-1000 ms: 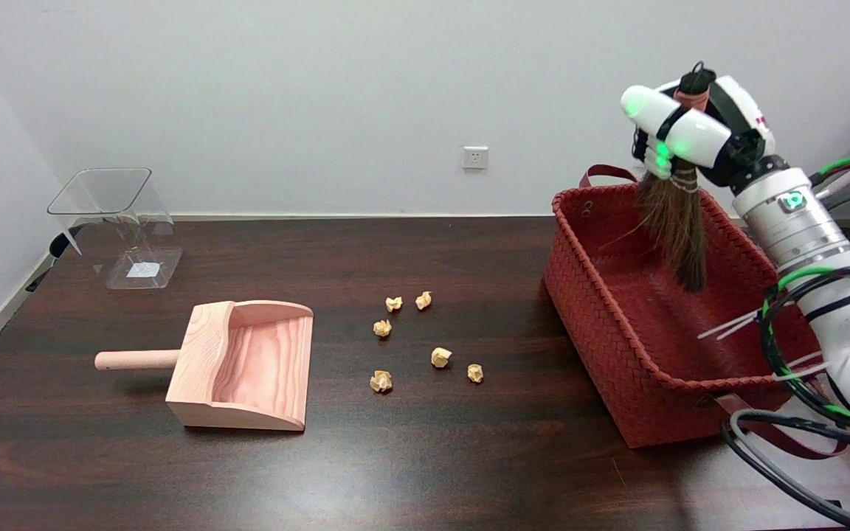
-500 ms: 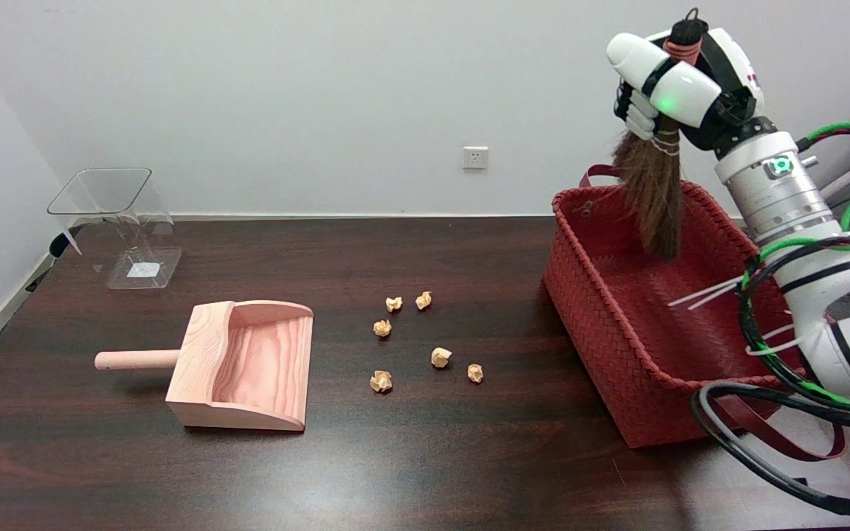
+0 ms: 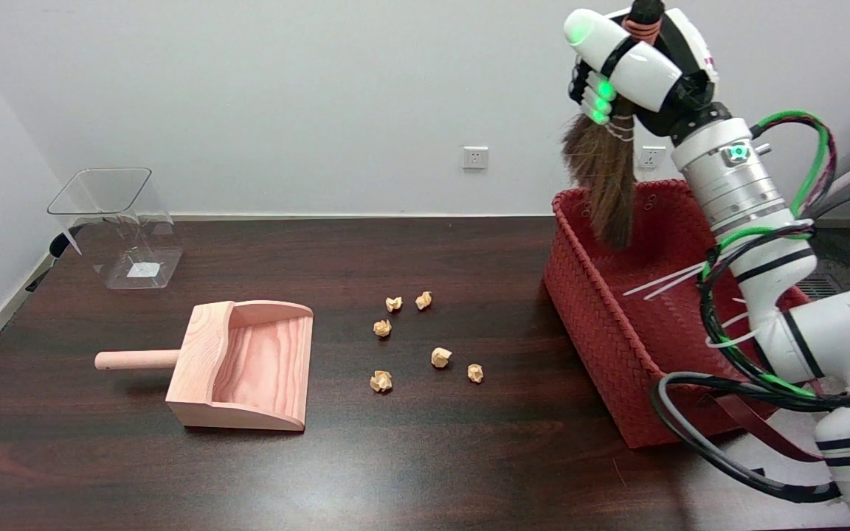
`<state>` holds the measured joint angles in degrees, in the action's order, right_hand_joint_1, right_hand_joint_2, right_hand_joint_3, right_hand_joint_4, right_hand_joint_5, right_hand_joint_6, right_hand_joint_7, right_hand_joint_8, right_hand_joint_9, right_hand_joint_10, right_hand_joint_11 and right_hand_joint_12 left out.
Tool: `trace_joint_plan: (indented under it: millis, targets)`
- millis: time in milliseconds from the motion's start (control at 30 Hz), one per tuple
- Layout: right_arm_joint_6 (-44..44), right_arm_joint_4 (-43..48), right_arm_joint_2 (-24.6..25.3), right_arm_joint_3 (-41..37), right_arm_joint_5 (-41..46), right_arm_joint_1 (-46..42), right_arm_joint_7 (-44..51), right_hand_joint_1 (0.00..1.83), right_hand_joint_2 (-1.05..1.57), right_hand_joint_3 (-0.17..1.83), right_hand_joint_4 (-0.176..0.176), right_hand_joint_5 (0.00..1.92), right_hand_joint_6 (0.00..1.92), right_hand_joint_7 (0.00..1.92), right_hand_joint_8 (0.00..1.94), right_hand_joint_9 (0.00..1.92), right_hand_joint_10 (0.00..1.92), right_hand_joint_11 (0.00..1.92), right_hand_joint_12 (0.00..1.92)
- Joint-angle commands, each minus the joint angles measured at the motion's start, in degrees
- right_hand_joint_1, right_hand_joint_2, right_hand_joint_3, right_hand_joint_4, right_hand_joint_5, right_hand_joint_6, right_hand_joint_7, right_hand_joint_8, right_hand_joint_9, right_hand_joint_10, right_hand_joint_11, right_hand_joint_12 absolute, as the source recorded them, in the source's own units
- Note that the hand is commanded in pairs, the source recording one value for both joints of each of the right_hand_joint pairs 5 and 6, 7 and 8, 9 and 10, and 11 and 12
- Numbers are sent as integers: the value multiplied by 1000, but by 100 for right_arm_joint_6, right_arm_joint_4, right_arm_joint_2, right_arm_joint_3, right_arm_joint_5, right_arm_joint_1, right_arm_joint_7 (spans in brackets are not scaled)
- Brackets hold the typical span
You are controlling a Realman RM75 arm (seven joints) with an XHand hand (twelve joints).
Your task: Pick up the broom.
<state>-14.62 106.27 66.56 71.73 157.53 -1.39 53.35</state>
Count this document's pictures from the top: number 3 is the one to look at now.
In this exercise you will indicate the red woven basket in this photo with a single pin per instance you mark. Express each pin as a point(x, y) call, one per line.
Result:
point(639, 310)

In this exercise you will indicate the wooden dustpan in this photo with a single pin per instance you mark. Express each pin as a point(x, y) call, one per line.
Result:
point(237, 365)

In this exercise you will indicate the small brown straw broom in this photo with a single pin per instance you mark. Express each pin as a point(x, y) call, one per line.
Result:
point(606, 166)

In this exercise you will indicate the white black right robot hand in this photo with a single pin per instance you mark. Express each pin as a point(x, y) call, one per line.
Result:
point(635, 63)

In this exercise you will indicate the white wall socket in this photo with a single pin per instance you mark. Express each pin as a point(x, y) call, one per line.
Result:
point(652, 157)
point(475, 158)

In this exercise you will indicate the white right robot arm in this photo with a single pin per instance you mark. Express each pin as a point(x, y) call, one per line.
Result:
point(786, 295)

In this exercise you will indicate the crumpled paper ball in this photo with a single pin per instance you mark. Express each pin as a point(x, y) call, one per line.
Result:
point(423, 300)
point(381, 381)
point(393, 304)
point(440, 358)
point(475, 373)
point(382, 328)

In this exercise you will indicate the clear plastic container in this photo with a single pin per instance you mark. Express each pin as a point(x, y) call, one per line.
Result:
point(119, 228)

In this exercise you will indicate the black clamp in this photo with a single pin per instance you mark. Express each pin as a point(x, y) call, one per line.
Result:
point(56, 251)

